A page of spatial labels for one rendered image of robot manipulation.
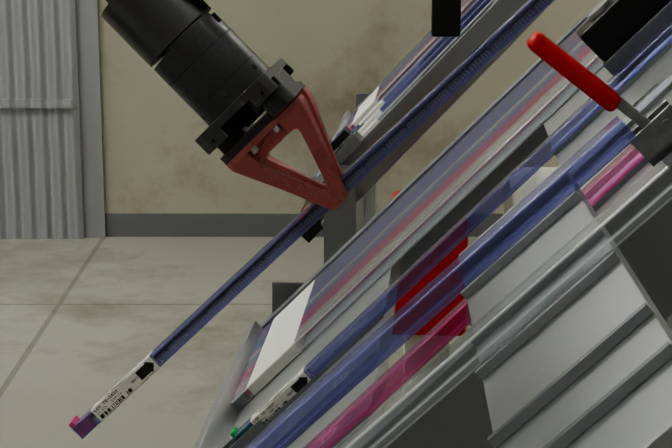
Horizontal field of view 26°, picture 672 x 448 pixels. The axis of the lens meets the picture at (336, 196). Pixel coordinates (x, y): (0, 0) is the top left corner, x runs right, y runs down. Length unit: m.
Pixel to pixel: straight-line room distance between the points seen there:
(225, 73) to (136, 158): 4.01
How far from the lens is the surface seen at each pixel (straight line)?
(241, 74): 0.97
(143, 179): 4.98
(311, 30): 4.86
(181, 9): 0.97
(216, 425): 1.25
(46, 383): 3.61
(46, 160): 4.98
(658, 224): 0.79
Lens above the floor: 1.18
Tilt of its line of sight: 12 degrees down
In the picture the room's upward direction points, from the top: straight up
